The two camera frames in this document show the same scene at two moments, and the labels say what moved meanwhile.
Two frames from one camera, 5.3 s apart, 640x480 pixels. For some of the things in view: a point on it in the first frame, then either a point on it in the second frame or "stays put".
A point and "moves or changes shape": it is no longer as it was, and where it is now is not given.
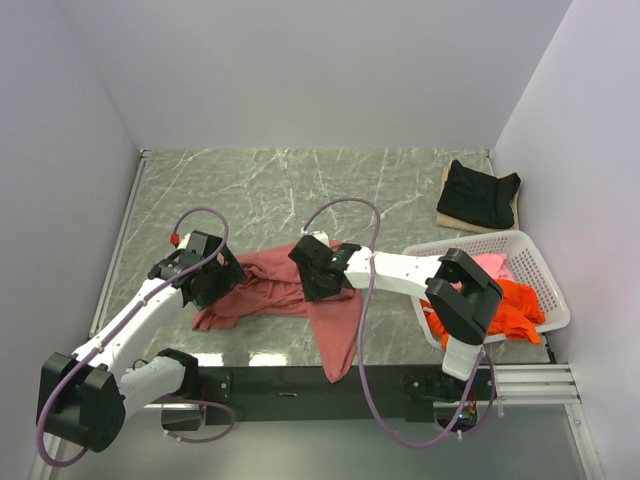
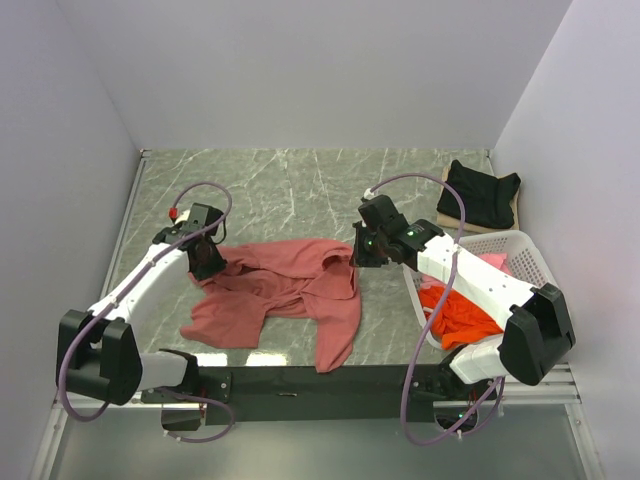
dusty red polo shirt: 274,286 moves or changes shape
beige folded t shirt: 451,223 stays put
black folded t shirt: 479,198 stays put
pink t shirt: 497,264 stays put
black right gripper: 311,291 -> 360,258
